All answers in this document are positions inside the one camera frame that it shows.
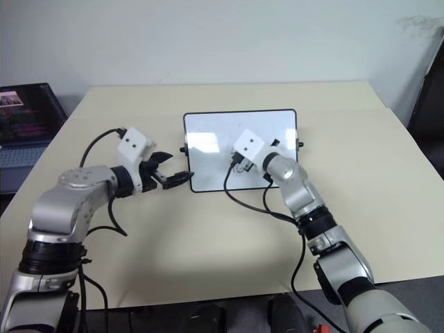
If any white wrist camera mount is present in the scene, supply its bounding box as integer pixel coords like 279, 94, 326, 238
231, 128, 277, 173
117, 127, 157, 194

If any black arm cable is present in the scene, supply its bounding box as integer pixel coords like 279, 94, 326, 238
223, 152, 348, 333
78, 128, 128, 333

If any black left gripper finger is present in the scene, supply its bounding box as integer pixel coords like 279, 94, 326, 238
148, 151, 174, 171
162, 170, 194, 190

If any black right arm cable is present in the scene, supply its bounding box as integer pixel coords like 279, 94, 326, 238
223, 152, 348, 333

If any black framed whiteboard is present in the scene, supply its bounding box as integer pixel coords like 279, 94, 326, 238
182, 109, 300, 194

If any open laptop computer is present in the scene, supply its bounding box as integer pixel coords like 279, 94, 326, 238
0, 82, 69, 171

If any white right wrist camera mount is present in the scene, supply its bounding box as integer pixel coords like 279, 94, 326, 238
231, 128, 277, 173

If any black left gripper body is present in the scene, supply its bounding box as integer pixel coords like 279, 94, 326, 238
139, 160, 167, 194

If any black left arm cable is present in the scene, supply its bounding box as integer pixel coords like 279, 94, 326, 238
78, 128, 128, 333

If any black chair back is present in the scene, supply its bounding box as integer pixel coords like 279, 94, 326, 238
407, 33, 444, 164

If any dark rounded shape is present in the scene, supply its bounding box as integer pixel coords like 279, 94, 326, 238
266, 293, 307, 333

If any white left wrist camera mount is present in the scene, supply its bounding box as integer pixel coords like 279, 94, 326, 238
117, 127, 157, 194

